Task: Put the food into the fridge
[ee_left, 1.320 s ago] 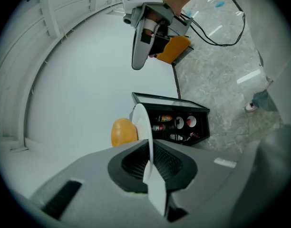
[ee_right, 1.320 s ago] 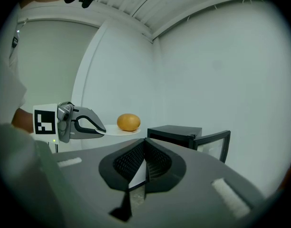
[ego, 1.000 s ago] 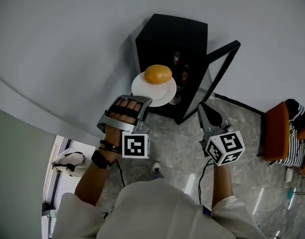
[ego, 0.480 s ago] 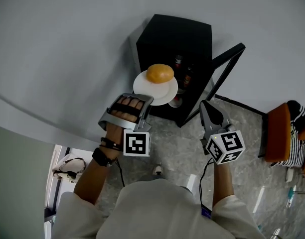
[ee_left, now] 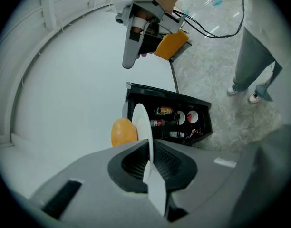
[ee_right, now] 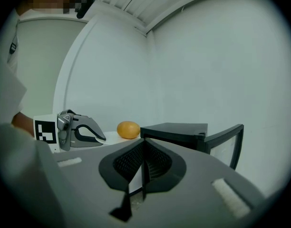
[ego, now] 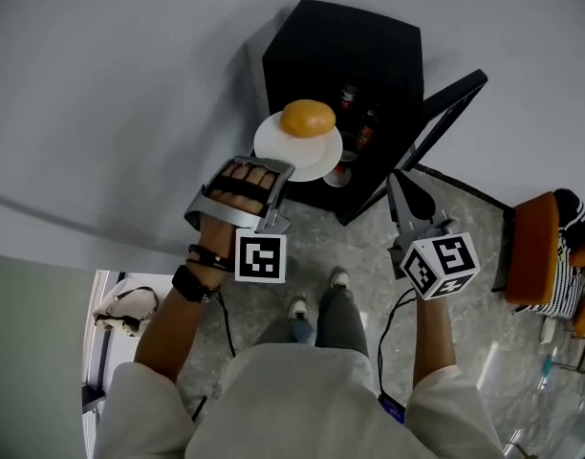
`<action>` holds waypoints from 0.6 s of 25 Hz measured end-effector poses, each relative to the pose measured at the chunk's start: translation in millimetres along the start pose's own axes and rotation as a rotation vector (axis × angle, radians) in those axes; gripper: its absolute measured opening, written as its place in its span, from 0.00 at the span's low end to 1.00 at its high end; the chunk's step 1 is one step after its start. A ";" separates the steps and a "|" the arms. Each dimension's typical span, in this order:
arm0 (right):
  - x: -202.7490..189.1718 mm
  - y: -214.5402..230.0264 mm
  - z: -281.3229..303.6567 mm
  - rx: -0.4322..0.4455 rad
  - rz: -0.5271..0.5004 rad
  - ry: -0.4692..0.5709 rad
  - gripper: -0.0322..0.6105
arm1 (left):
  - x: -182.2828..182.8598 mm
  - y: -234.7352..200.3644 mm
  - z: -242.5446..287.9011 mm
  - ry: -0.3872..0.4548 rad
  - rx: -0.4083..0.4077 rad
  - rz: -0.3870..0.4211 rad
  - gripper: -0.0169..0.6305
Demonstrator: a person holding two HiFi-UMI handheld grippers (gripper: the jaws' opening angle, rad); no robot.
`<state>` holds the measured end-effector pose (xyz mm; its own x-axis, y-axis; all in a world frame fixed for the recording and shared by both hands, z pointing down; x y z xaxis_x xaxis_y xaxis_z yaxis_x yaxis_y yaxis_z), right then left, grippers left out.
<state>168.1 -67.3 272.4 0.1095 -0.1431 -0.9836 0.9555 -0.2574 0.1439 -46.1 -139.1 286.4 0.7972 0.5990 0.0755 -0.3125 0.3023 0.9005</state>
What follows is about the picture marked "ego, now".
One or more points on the blue waist device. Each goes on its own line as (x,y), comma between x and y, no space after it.
(392,408)

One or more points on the black mini fridge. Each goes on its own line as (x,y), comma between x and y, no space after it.
(345,36)

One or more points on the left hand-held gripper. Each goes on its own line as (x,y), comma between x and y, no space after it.
(261,256)

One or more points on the person's left leg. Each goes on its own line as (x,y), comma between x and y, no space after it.
(292,333)

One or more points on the orange bread bun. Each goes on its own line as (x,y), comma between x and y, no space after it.
(308,118)

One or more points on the beige handbag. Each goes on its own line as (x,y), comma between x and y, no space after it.
(125,311)

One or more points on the person's right leg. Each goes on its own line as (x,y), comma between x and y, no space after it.
(340,323)

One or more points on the person's right forearm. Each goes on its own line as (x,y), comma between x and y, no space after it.
(433,342)

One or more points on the person's beige shirt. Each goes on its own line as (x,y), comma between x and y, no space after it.
(297,409)

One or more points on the black wrist band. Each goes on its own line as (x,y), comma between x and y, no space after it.
(209,258)

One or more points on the person's leg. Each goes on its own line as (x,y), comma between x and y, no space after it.
(340,323)
(292,333)

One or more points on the person's left forearm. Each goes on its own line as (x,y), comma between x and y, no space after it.
(170,333)

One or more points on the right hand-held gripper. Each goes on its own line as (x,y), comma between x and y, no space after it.
(440,268)

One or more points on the black white striped garment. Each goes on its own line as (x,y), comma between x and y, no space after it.
(562,294)

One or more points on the person's shoe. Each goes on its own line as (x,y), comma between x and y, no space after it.
(339,277)
(298,308)

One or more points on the white round plate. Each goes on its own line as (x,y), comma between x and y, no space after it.
(311,160)

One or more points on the person's left shoe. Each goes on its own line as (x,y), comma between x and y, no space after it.
(298,308)

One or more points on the orange armchair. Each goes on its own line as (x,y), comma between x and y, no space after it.
(531,251)

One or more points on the red drink can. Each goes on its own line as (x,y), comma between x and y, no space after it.
(349,98)

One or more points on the person's right shoe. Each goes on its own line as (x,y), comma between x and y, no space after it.
(339,277)

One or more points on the white floor object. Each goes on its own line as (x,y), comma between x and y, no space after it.
(548,329)

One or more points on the orange label bottle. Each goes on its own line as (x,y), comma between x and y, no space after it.
(366,132)

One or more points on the black baseboard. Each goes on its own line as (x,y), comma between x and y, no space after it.
(469,194)

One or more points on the person's left hand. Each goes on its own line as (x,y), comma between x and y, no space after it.
(216,237)

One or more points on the black wristwatch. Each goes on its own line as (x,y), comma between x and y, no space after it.
(192,285)

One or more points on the teal floor object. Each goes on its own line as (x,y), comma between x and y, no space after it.
(548,364)

